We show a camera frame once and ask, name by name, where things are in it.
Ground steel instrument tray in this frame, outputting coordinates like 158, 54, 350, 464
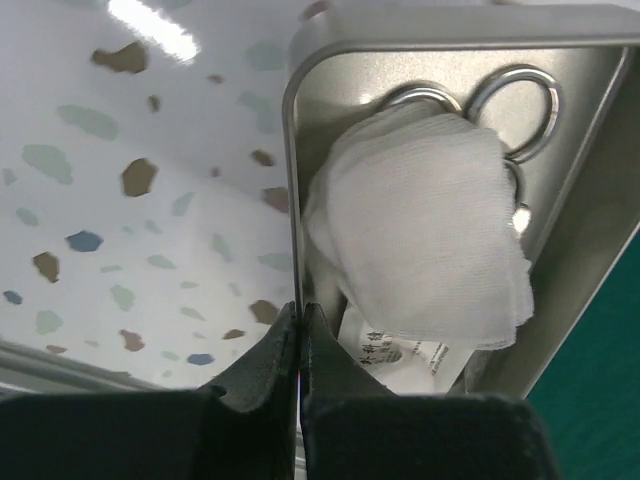
282, 4, 639, 397

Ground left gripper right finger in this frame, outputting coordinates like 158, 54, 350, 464
301, 304, 560, 480

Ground steel surgical scissors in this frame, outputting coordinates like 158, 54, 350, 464
464, 64, 564, 165

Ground white suture packet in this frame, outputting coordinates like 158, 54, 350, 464
338, 305, 474, 395

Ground green surgical cloth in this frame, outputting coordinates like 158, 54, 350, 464
528, 240, 639, 480

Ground aluminium rail frame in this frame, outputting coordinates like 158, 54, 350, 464
1, 340, 162, 394

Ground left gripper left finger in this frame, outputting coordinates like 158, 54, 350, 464
1, 303, 298, 479

